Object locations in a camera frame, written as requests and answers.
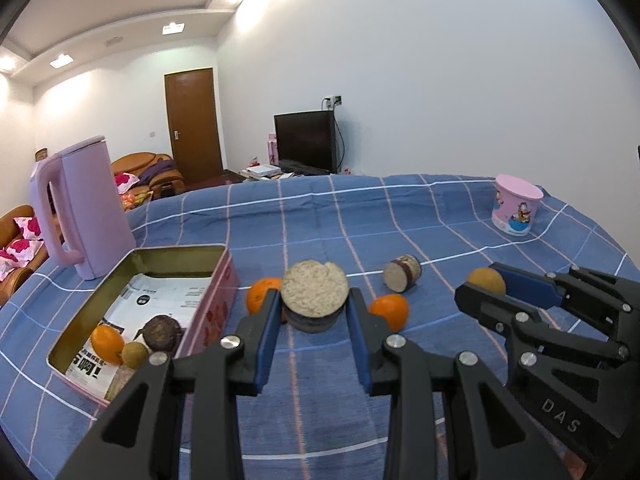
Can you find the large brown passion fruit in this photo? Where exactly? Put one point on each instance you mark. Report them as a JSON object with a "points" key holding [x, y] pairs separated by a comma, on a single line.
{"points": [[161, 334]]}

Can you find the purple cloth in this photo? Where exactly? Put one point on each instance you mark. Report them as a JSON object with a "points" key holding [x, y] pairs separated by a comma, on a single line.
{"points": [[157, 170]]}

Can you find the pink electric kettle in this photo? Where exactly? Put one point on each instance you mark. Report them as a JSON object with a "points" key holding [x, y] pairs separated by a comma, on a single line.
{"points": [[90, 210]]}

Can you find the black television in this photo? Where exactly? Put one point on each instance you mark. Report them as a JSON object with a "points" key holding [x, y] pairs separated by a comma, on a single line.
{"points": [[304, 140]]}

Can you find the white television stand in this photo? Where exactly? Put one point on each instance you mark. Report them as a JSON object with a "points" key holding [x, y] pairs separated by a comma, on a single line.
{"points": [[290, 176]]}

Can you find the pink cartoon paper cup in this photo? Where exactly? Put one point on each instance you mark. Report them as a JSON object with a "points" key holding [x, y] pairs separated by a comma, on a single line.
{"points": [[517, 207]]}

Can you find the square ceiling light panel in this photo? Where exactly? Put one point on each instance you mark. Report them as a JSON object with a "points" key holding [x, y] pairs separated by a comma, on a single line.
{"points": [[61, 60]]}

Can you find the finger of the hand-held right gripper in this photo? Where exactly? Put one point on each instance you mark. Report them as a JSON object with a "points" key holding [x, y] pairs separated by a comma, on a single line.
{"points": [[492, 310], [530, 287]]}

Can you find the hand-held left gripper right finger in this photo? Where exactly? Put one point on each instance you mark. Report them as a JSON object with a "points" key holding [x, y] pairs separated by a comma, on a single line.
{"points": [[360, 340]]}

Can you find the floral pink pillow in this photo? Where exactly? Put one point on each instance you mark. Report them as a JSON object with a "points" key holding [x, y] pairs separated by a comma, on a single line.
{"points": [[29, 227], [10, 266], [25, 249]]}

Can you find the brown leather armchair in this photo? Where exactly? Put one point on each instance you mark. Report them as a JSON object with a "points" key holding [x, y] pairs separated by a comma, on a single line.
{"points": [[165, 185]]}

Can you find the brown leather sofa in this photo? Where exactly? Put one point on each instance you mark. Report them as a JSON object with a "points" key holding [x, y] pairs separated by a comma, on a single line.
{"points": [[15, 290]]}

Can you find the fruit tray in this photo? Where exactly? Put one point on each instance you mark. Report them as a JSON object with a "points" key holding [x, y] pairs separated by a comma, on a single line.
{"points": [[136, 201]]}

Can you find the wall socket with plugs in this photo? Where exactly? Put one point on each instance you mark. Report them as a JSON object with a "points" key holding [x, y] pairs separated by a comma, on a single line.
{"points": [[333, 101]]}

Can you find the white flat box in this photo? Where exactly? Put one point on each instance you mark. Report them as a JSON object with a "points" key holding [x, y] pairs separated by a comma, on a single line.
{"points": [[263, 170]]}

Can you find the blue checked tablecloth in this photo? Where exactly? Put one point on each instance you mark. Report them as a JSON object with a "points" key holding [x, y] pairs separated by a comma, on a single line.
{"points": [[325, 220]]}

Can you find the pink tall box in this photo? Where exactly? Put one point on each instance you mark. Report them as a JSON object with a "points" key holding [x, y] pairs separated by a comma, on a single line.
{"points": [[272, 149]]}

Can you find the brown wooden door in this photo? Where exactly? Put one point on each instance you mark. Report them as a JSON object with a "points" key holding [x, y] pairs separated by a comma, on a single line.
{"points": [[192, 125]]}

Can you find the orange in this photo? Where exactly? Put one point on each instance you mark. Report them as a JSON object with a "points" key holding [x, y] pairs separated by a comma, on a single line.
{"points": [[390, 312], [260, 296], [107, 344]]}

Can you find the ceiling air vent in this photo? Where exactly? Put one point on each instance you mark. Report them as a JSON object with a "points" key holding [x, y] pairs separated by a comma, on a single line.
{"points": [[113, 41]]}

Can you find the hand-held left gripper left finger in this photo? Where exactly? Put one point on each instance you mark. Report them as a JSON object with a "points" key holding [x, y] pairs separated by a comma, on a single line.
{"points": [[265, 340]]}

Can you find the rectangular pink metal tin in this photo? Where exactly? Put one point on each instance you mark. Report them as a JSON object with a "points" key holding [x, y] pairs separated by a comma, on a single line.
{"points": [[215, 300]]}

